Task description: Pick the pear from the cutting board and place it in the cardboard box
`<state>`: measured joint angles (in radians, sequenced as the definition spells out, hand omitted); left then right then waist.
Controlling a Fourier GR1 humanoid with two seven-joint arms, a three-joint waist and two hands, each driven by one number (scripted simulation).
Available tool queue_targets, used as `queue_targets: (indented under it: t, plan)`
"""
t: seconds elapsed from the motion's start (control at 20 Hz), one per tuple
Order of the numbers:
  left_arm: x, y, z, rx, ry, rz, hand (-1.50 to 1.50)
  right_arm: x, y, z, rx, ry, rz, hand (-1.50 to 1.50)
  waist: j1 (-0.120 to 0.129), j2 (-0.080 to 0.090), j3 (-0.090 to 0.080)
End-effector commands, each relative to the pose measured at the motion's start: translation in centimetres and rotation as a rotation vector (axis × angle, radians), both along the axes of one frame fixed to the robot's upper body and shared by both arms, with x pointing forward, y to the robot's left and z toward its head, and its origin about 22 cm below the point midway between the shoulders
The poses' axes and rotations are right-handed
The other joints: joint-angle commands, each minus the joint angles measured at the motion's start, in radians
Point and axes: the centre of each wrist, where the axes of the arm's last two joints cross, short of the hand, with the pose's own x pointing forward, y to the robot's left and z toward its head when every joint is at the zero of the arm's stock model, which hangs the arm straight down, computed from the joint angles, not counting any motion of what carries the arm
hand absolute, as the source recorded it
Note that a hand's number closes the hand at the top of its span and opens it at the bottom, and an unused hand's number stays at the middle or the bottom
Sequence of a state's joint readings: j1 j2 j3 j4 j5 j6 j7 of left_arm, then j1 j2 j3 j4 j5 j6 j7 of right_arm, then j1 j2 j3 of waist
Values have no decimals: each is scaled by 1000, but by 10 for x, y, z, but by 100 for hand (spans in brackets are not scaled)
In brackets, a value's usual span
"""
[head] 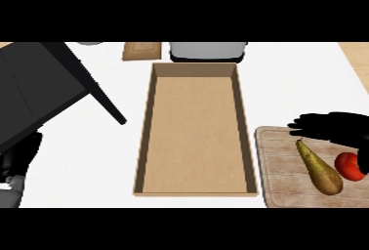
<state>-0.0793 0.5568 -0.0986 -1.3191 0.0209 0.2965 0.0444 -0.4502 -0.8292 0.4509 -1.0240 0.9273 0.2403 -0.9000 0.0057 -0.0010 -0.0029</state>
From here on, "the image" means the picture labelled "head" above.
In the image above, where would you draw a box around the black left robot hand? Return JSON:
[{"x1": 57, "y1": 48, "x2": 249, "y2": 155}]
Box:
[{"x1": 0, "y1": 131, "x2": 43, "y2": 184}]

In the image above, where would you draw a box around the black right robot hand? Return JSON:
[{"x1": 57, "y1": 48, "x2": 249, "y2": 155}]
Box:
[{"x1": 287, "y1": 111, "x2": 369, "y2": 175}]

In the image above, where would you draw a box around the green-brown pear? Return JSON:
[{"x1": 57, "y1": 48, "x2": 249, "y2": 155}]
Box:
[{"x1": 294, "y1": 138, "x2": 345, "y2": 196}]

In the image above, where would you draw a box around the pale wooden cutting board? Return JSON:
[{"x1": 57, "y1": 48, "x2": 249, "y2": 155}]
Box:
[{"x1": 254, "y1": 125, "x2": 369, "y2": 209}]

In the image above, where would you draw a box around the open cardboard box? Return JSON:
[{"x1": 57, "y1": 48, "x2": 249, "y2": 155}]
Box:
[{"x1": 133, "y1": 62, "x2": 260, "y2": 198}]

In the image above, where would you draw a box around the small brown wooden board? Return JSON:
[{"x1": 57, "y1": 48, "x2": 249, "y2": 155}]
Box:
[{"x1": 122, "y1": 41, "x2": 163, "y2": 62}]

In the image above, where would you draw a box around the red tomato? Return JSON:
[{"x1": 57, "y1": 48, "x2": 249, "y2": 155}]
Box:
[{"x1": 334, "y1": 151, "x2": 368, "y2": 182}]

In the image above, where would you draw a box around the dark grey open door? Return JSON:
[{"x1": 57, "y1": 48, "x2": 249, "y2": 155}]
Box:
[{"x1": 0, "y1": 41, "x2": 129, "y2": 154}]

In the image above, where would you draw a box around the grey and black appliance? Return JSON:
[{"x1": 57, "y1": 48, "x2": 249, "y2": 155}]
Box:
[{"x1": 167, "y1": 41, "x2": 250, "y2": 63}]

